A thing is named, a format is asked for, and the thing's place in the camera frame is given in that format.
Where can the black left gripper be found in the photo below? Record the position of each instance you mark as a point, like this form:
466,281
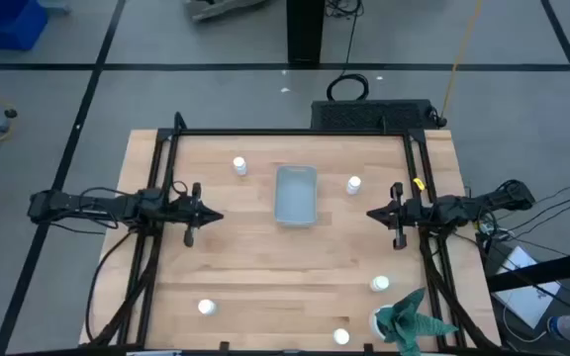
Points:
186,210

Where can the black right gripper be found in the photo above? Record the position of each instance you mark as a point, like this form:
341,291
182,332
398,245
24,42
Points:
413,211

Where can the white pill bottle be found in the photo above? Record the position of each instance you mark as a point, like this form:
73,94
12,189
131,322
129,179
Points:
207,307
379,283
341,336
353,184
239,165

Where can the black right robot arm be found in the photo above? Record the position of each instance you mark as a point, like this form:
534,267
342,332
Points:
463,207

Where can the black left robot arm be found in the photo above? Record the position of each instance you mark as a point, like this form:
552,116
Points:
92,205

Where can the grey plastic basket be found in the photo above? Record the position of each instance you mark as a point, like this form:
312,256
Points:
295,198

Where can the yellow tag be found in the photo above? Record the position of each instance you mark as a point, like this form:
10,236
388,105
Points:
418,184

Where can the black perforated computer box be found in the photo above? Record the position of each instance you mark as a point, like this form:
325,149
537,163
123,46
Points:
364,116

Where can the black bar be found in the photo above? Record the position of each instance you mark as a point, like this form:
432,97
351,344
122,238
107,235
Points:
537,274

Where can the white laptop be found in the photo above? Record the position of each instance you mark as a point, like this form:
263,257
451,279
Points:
527,296

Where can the grey equipment base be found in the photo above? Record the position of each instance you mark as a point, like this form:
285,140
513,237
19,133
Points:
216,9

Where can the blue plastic bin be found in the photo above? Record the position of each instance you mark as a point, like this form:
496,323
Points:
8,25

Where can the black aluminium table frame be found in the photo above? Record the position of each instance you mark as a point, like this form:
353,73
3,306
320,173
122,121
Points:
290,132

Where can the black upright post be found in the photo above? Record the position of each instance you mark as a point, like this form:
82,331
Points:
305,29

